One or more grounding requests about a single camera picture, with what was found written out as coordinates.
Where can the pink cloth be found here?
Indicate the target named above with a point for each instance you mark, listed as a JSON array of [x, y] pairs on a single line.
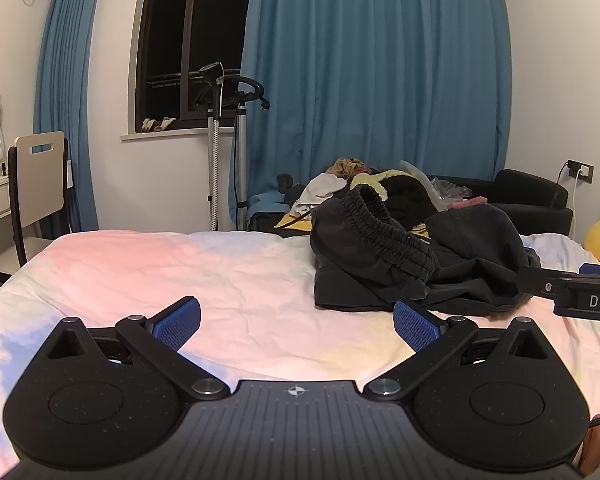
[[472, 203]]

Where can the clear plastic bag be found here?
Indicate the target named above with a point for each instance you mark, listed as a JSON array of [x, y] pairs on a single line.
[[450, 190]]

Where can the dark window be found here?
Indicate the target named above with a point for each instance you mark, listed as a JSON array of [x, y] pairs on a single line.
[[200, 25]]

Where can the tan garment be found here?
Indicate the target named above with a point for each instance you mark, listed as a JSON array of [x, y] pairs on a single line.
[[347, 166]]

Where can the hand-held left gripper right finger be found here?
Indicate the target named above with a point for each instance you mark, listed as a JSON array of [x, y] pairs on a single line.
[[414, 325]]

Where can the crumpled cloth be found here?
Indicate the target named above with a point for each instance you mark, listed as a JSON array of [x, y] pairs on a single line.
[[159, 123]]

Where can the yellow blanket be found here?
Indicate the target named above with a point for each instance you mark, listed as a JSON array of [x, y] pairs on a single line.
[[292, 221]]

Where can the dark grey pants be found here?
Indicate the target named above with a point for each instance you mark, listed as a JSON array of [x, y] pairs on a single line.
[[405, 260]]

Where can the black sofa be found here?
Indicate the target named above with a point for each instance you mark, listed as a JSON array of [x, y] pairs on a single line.
[[525, 200]]

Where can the blue curtain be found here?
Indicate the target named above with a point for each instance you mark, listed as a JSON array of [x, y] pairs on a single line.
[[65, 110], [375, 85]]

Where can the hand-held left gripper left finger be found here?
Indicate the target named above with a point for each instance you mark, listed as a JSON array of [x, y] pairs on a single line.
[[177, 324]]

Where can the white garment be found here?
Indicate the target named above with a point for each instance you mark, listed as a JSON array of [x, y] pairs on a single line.
[[320, 187]]

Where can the blue cloth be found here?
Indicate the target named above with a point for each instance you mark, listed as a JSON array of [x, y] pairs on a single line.
[[267, 205]]

